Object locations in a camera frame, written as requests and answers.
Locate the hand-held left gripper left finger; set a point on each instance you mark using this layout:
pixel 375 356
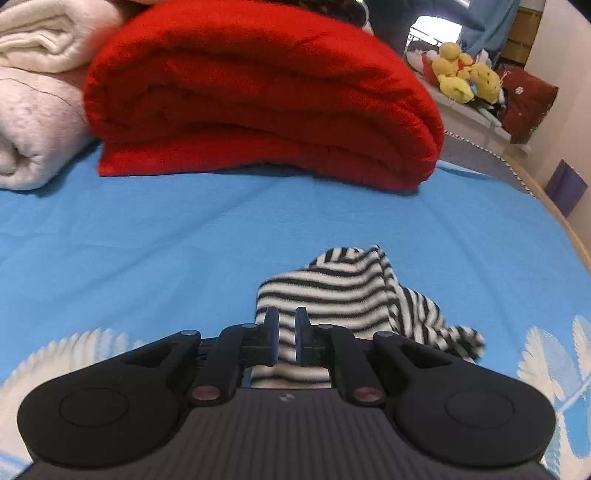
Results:
pixel 271 325

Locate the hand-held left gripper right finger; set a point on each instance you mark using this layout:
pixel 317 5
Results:
pixel 301 328

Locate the black white striped garment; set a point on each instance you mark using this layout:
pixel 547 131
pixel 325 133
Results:
pixel 351 286

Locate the blue printed bed sheet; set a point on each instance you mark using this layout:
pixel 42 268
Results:
pixel 138 240

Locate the red folded blanket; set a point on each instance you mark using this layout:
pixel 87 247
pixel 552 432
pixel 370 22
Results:
pixel 258 97

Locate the white bench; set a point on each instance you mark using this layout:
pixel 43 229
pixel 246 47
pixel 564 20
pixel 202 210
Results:
pixel 480 129

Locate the purple box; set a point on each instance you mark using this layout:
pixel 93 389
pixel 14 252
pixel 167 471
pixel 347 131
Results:
pixel 565 187

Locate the yellow plush toys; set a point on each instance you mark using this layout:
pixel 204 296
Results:
pixel 466 71

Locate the pale pink folded blanket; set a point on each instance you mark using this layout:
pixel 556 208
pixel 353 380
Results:
pixel 37 124

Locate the dark red cushion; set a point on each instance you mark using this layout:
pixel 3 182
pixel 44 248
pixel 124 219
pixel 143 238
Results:
pixel 526 101

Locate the blue hanging cloth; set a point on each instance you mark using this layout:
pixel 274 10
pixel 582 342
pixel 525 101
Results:
pixel 443 16

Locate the cream folded blanket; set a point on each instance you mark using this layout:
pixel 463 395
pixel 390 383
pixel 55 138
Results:
pixel 51 32

